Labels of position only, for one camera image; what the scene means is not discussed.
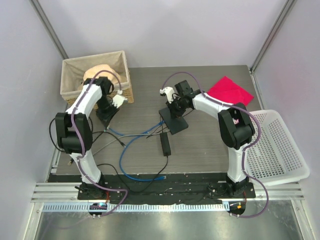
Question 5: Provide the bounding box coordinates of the wicker basket with liner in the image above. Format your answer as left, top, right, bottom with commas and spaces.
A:
60, 50, 134, 106

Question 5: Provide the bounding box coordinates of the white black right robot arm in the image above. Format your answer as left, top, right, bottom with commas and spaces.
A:
159, 80, 255, 198

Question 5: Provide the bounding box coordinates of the black power adapter cord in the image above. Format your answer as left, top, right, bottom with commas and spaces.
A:
96, 109, 198, 194

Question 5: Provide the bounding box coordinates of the white slotted cable duct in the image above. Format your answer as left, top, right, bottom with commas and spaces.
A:
42, 201, 230, 213

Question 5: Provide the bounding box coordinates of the white perforated plastic basket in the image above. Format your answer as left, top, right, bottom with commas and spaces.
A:
245, 110, 310, 186

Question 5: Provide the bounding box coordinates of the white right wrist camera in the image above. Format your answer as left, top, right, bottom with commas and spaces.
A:
159, 86, 175, 104

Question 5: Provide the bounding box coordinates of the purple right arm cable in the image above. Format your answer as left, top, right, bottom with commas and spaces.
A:
161, 71, 270, 219

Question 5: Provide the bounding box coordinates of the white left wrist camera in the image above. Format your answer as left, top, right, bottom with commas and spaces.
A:
112, 90, 128, 109

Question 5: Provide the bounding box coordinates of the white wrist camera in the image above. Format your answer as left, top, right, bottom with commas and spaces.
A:
159, 86, 175, 104
112, 90, 128, 109

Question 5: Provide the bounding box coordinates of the black ethernet cable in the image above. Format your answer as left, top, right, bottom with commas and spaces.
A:
48, 117, 126, 166

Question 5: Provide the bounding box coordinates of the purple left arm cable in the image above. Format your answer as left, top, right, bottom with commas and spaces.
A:
71, 70, 128, 217

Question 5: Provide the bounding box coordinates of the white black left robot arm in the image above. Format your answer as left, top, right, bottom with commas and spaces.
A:
54, 77, 119, 200

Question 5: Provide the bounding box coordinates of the long blue ethernet cable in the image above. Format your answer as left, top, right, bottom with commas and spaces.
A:
119, 121, 167, 181

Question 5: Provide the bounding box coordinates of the black power adapter brick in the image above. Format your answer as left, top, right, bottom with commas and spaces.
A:
160, 132, 171, 157

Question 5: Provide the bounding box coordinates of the black network switch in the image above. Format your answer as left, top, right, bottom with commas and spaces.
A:
158, 107, 189, 135

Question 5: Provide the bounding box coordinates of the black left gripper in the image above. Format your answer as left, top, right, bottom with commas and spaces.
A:
96, 96, 120, 128

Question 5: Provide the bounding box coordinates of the short blue ethernet cable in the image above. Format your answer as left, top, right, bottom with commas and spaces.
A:
103, 126, 151, 137

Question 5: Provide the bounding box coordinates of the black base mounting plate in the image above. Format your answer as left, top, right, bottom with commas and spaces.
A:
77, 172, 257, 201

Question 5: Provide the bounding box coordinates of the red folded cloth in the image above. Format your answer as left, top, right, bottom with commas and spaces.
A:
207, 76, 254, 106

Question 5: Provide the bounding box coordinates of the peach cloth hat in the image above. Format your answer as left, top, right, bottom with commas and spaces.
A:
77, 64, 123, 91

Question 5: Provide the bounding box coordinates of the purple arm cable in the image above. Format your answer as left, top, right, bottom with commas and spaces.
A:
161, 71, 270, 219
71, 70, 128, 217

